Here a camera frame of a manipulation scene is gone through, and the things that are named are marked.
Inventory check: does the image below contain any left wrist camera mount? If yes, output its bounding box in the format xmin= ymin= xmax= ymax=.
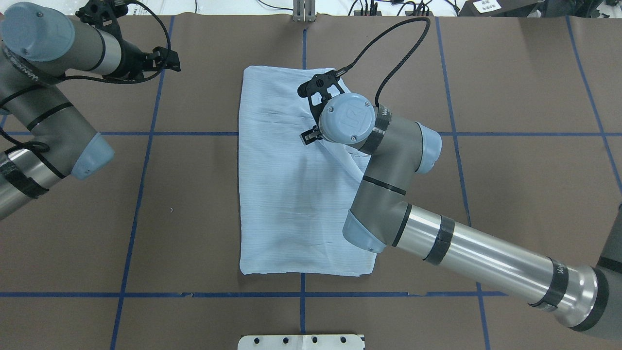
xmin=75 ymin=0 xmax=129 ymax=39

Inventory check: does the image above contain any grey aluminium frame post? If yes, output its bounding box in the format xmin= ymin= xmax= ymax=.
xmin=293 ymin=0 xmax=317 ymax=22

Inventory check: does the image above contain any light blue button-up shirt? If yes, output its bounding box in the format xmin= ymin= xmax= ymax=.
xmin=238 ymin=66 xmax=376 ymax=277

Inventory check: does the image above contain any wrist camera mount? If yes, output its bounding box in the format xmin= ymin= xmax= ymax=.
xmin=297 ymin=67 xmax=349 ymax=122
xmin=75 ymin=0 xmax=129 ymax=39

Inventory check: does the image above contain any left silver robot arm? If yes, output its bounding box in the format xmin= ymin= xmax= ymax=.
xmin=0 ymin=0 xmax=181 ymax=219

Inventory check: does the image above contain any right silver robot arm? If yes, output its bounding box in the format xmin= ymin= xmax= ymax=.
xmin=311 ymin=94 xmax=621 ymax=340

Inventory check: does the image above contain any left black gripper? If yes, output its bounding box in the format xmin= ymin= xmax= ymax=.
xmin=115 ymin=40 xmax=181 ymax=82

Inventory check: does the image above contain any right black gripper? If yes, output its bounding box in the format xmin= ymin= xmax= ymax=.
xmin=300 ymin=125 xmax=325 ymax=146

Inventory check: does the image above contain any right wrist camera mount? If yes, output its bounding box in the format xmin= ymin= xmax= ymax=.
xmin=297 ymin=67 xmax=349 ymax=122

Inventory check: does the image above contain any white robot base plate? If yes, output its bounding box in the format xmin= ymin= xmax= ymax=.
xmin=237 ymin=334 xmax=366 ymax=350

